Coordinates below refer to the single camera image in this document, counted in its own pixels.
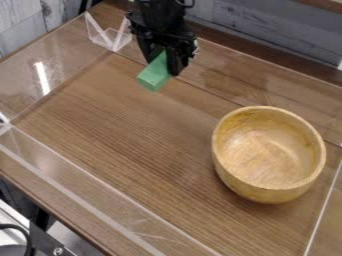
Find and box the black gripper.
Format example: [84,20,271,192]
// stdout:
[125,0,196,76]

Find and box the green rectangular block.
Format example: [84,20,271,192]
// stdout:
[136,52,170,92]

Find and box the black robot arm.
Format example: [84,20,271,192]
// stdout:
[125,0,197,76]

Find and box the brown wooden bowl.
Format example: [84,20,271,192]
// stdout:
[211,106,327,204]

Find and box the clear acrylic corner bracket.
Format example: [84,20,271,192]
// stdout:
[84,12,132,52]

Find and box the clear acrylic tray wall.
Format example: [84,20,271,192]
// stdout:
[0,18,342,256]

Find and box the black metal bracket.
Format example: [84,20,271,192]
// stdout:
[29,223,76,256]

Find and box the black cable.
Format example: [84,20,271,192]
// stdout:
[0,223,34,256]

